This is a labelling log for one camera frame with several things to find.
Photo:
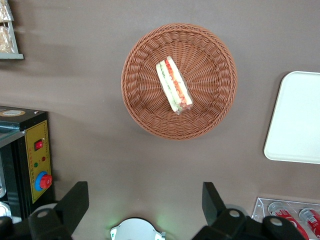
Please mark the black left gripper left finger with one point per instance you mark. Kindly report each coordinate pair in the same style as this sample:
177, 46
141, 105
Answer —
72, 205

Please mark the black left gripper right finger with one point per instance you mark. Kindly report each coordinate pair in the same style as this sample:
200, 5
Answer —
212, 202

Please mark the triangle sandwich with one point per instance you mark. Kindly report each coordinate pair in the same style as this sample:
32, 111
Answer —
173, 83

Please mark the white rectangular plastic tray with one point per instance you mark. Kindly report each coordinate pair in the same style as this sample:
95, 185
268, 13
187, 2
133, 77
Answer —
297, 117

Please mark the round brown wicker basket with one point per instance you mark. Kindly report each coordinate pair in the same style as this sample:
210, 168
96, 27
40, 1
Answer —
205, 75

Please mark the red emergency stop knob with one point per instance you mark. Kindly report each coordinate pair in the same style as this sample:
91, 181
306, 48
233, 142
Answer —
45, 181

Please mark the clear acrylic can box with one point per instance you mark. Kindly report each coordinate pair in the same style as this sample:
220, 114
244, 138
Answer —
260, 208

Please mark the black appliance with yellow panel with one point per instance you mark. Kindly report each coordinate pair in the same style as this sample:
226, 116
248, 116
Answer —
15, 175

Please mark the white round device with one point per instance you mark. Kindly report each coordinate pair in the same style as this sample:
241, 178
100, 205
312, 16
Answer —
135, 230

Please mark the red soda can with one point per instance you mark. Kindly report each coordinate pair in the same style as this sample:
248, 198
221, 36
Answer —
285, 213
312, 221

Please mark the grey display shelf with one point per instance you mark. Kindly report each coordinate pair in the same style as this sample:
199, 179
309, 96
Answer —
15, 42

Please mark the bagged bread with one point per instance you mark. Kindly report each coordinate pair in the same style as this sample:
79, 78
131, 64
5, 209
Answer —
5, 11
5, 40

